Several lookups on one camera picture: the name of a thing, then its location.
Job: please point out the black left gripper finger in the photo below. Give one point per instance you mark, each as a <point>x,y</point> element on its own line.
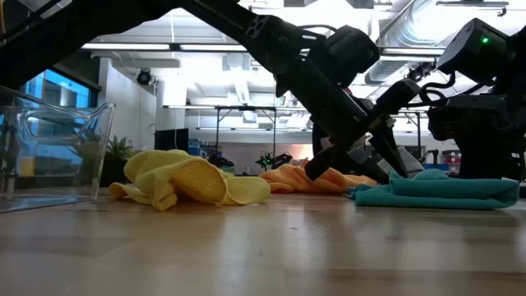
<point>324,162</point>
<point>388,148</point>

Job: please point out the orange microfiber towel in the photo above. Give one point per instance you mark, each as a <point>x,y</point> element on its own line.
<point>287,181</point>

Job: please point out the teal microfiber towel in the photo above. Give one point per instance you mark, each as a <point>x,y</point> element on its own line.
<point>444,195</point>

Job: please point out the yellow microfiber towel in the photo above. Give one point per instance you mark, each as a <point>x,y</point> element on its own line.
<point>181,177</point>

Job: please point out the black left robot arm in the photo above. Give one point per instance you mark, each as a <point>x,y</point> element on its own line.
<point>123,16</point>

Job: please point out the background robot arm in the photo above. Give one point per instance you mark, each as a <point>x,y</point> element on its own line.
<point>224,161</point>
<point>275,160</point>

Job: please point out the succulent in dark pot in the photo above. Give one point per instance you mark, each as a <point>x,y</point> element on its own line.
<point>117,164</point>

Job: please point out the long ceiling light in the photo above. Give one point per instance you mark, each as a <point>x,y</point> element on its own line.
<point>123,46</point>

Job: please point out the clear plastic bin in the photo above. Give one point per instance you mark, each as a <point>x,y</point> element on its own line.
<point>53,164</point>

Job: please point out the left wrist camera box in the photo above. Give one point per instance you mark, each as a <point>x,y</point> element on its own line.
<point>398,98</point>

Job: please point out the black ceiling camera cluster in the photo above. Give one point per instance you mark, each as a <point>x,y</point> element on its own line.
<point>419,72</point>

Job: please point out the black wall-mounted camera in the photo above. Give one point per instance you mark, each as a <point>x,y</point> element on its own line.
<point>144,77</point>

